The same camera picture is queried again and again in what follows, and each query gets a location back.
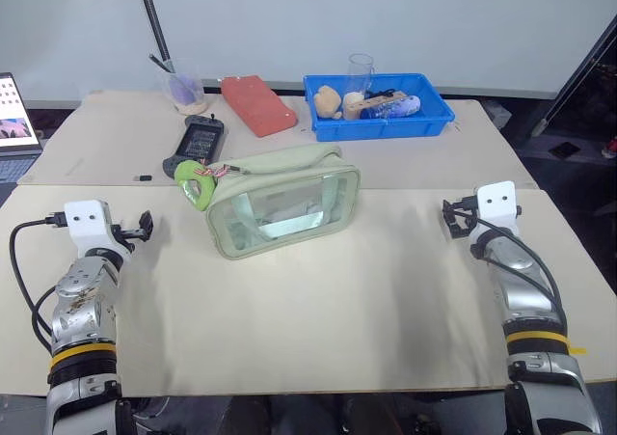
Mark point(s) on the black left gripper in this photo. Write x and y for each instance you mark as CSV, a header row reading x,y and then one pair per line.
x,y
126,233

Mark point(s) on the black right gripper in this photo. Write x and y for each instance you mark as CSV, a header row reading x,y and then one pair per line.
x,y
468,218

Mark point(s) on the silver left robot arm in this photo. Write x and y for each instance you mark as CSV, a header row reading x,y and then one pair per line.
x,y
82,305

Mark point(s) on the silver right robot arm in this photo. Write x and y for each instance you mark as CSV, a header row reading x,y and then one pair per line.
x,y
520,280

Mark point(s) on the blue-purple plastic-wrapped package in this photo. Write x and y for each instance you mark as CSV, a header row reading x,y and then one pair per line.
x,y
402,107

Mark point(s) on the pale green transparent pouch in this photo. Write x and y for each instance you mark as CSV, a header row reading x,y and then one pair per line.
x,y
289,198

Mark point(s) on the small black dongle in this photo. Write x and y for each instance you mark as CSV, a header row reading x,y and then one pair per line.
x,y
143,178

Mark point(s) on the red striped zipper pull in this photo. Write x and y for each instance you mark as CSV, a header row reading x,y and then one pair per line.
x,y
219,171

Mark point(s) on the black handheld controller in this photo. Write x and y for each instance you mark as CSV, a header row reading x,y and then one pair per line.
x,y
197,141

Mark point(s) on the blue plastic bin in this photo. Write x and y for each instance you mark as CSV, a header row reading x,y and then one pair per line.
x,y
385,127

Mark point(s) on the small black square object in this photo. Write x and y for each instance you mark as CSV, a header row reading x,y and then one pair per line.
x,y
565,149

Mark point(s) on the wooden block with holes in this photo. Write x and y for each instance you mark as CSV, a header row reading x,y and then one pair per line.
x,y
371,103

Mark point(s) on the clear plastic measuring cup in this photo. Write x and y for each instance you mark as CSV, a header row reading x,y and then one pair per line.
x,y
185,90

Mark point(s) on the open laptop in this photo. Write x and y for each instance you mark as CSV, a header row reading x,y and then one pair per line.
x,y
14,126

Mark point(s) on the red rectangular brick block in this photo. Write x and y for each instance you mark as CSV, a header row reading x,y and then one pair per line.
x,y
260,104

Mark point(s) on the clear drinking glass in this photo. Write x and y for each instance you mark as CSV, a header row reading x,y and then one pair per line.
x,y
360,75

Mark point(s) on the tan plush toy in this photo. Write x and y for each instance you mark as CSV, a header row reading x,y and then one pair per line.
x,y
328,101

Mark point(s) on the black tripod leg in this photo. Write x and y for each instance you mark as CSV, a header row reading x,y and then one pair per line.
x,y
578,73

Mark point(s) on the black flexible pole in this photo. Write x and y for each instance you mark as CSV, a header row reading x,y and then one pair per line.
x,y
153,13

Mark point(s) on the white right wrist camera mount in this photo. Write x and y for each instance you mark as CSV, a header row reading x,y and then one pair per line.
x,y
499,203

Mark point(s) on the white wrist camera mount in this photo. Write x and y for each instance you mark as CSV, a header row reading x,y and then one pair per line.
x,y
87,223
499,203

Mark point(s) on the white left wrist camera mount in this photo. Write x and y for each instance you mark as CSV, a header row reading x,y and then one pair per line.
x,y
87,223

